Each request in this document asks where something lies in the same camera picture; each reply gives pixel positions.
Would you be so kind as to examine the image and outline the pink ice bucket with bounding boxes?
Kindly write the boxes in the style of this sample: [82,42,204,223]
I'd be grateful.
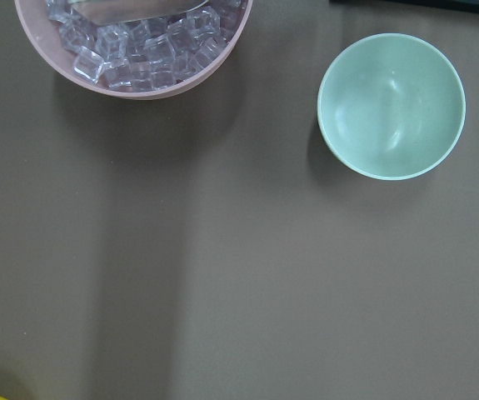
[15,0,253,100]

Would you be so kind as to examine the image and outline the green bowl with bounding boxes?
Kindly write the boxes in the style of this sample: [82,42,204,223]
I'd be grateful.
[317,33,467,181]

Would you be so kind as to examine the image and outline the metal ice scoop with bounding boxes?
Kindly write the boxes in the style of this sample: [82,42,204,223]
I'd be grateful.
[68,0,207,26]

